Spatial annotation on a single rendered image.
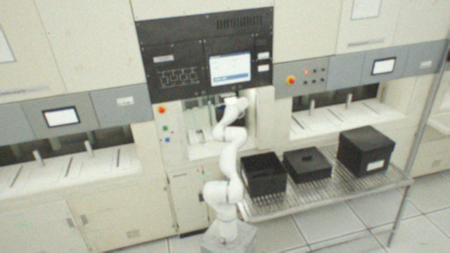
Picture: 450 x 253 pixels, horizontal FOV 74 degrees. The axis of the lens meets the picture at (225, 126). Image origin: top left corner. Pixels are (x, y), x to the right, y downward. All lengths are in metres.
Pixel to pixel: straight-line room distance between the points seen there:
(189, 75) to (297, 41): 0.79
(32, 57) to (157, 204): 1.41
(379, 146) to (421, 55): 0.89
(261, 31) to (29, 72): 1.45
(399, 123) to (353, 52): 0.96
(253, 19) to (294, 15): 0.29
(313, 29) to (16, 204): 2.48
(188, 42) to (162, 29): 0.18
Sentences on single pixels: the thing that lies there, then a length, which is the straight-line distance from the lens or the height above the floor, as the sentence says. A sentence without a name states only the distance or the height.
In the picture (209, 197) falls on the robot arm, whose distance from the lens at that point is 1.69.
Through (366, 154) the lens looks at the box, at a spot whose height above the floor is 0.98.
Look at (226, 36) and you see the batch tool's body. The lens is 2.04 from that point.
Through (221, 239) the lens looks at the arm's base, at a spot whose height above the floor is 0.80.
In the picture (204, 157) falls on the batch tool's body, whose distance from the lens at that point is 2.42.
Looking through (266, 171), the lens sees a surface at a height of 0.77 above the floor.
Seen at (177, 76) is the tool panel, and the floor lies 1.57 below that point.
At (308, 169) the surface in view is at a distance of 2.31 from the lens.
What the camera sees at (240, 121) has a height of 1.03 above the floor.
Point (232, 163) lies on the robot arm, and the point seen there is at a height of 1.22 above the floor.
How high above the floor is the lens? 2.31
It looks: 31 degrees down
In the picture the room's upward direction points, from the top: 4 degrees counter-clockwise
